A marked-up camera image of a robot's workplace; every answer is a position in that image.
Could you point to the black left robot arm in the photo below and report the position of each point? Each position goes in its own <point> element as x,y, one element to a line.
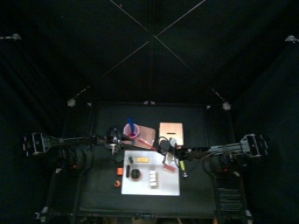
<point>70,141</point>

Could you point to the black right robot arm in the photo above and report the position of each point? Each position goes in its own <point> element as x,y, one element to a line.
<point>226,148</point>

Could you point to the white toy sushi roll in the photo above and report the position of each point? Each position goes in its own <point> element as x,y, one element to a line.
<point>154,179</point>

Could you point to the green toy sushi roll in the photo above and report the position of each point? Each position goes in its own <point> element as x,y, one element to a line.
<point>136,174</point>

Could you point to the red plastic cup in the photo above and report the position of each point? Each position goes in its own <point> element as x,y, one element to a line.
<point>133,134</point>

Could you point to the silver metal pot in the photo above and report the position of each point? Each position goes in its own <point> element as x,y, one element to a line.
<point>109,131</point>

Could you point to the small green toy block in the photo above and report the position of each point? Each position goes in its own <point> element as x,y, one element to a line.
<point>132,159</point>

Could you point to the pink plastic tray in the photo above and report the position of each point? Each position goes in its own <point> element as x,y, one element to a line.
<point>146,132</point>

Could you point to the red striped shrimp topping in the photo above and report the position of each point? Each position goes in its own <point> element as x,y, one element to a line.
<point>170,168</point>

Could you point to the wooden box with slot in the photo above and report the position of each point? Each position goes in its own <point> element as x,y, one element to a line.
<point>172,128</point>

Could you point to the dark green toy bar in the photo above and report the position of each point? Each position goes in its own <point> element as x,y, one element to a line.
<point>128,171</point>

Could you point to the white cutting board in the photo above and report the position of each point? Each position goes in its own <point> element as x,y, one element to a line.
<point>168,186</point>

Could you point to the printed label sheet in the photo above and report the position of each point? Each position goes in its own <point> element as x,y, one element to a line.
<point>230,201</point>

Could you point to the grey metal frame bracket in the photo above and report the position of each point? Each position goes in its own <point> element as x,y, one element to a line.
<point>149,102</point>
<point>71,103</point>
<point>209,107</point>
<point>226,106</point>
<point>292,38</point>
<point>89,104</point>
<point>15,37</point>

